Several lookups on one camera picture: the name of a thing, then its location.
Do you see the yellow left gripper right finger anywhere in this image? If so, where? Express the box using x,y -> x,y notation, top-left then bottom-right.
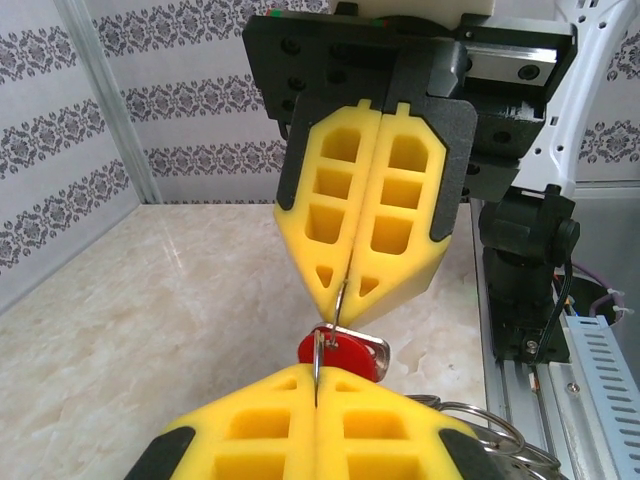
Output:
314,367 -> 506,480

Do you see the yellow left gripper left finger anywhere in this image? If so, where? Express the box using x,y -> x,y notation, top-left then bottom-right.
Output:
130,363 -> 321,480

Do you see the small metal split keyring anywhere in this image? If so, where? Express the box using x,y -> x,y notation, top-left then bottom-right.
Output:
312,278 -> 350,407

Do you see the red headed key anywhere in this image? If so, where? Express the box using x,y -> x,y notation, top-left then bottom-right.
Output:
297,323 -> 392,385

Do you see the grey metal sheet panel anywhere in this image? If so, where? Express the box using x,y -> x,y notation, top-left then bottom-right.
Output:
569,182 -> 640,321

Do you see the thin black cable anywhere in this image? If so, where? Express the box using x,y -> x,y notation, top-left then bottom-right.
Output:
543,257 -> 576,349

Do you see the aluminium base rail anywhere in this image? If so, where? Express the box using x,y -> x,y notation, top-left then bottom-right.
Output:
469,199 -> 576,480

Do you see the aluminium corner post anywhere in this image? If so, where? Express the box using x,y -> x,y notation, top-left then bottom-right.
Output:
64,0 -> 164,205

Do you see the grey slotted cable duct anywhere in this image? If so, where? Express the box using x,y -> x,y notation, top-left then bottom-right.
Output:
562,313 -> 640,480

